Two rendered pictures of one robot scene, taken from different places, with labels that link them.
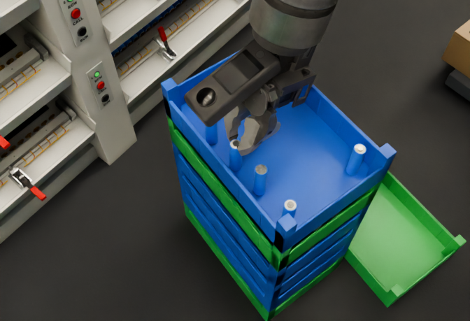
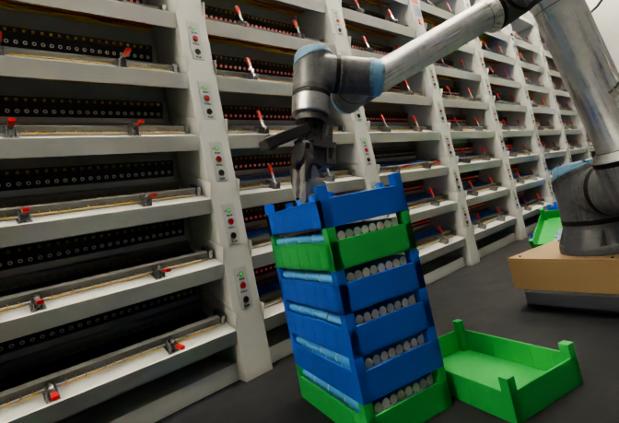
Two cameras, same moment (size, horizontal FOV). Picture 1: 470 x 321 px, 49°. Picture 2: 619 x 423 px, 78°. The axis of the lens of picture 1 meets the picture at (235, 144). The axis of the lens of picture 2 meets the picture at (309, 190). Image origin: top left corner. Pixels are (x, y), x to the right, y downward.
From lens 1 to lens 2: 0.81 m
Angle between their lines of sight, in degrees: 62
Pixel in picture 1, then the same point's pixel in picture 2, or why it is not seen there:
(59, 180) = (202, 383)
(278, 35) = (300, 102)
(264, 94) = (302, 141)
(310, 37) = (316, 100)
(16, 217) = (157, 405)
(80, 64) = (230, 260)
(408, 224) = (523, 370)
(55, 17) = (218, 218)
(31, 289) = not seen: outside the picture
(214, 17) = not seen: hidden behind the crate
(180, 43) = not seen: hidden behind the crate
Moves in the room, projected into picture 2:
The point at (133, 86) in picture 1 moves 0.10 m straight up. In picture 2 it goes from (270, 311) to (263, 280)
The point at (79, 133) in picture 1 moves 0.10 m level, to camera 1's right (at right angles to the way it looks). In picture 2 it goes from (224, 330) to (257, 324)
